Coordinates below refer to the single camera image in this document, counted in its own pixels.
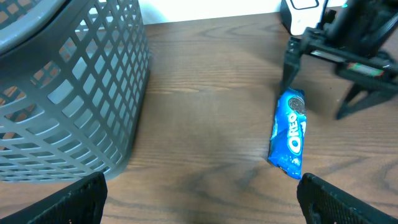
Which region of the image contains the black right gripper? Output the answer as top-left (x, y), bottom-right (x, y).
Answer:
top-left (280, 9), bottom-right (397, 119)

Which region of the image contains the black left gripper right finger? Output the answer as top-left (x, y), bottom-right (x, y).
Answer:
top-left (297, 173), bottom-right (397, 224)

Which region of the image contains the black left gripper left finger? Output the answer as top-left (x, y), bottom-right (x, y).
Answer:
top-left (1, 172), bottom-right (108, 224)

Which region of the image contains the blue Oreo cookie pack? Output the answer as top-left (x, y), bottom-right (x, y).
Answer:
top-left (268, 88), bottom-right (307, 180)

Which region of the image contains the grey plastic mesh basket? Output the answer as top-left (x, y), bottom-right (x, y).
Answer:
top-left (1, 0), bottom-right (150, 183)

